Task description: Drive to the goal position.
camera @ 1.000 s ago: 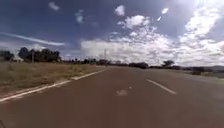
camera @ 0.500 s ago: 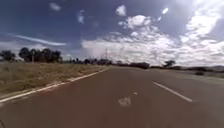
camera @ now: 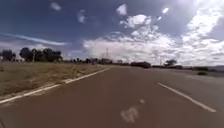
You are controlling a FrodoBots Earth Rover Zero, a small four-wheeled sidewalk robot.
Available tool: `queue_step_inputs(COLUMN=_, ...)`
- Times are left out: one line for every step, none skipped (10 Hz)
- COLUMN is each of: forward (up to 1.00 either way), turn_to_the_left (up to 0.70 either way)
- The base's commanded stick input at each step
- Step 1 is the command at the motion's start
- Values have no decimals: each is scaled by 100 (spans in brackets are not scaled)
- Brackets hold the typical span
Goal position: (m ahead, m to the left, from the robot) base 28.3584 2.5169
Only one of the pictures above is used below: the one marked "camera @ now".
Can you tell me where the reddish grey asphalt road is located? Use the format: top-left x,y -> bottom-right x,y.
0,65 -> 224,128

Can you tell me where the row of distant bushes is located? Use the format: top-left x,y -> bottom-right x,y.
63,57 -> 211,72

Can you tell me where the dark tree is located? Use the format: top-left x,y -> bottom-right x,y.
164,59 -> 178,67

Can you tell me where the white painted edge line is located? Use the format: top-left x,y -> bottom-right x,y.
0,67 -> 111,105

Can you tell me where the row of dark trees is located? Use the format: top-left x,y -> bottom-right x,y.
0,47 -> 64,63

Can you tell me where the white painted lane line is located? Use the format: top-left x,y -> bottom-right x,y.
156,81 -> 217,114

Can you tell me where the dry brown grass verge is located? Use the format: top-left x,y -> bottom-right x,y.
0,61 -> 107,100

